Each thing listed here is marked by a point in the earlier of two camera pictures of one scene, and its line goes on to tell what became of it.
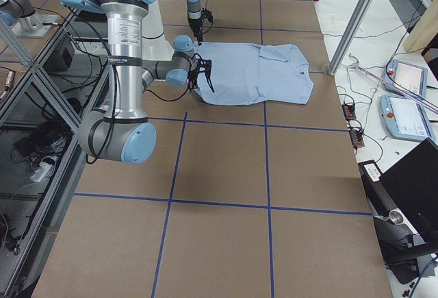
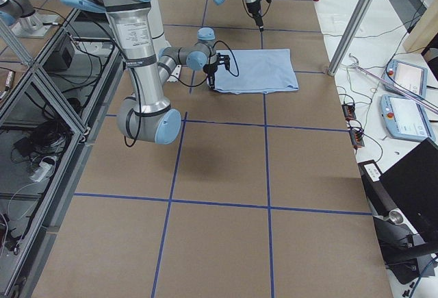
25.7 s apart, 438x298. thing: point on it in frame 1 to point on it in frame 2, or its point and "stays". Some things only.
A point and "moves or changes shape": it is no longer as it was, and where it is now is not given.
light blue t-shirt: (247, 74) moves or changes shape
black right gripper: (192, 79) to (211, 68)
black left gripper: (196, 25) to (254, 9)
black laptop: (415, 177) stays
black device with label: (379, 199) stays
